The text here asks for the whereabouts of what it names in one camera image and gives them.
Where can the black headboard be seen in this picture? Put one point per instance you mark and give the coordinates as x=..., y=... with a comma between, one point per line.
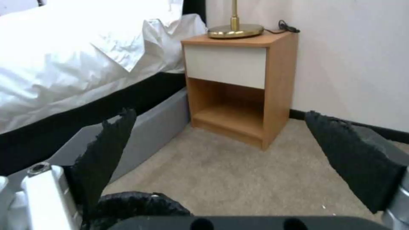
x=194, y=7

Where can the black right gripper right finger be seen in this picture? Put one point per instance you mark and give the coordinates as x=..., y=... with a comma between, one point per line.
x=358, y=153

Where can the wooden nightstand with white drawer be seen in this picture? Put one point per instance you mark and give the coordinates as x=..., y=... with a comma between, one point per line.
x=238, y=86

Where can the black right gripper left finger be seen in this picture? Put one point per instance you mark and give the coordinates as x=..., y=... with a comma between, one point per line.
x=102, y=153

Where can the black baseboard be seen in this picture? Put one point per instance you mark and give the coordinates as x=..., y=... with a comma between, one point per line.
x=351, y=121

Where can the grey upholstered bed frame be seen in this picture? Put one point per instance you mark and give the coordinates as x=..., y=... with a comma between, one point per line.
x=153, y=124

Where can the brass table lamp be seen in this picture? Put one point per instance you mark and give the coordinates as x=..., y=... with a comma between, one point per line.
x=235, y=30

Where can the white bed duvet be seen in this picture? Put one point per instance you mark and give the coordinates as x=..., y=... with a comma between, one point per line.
x=80, y=55

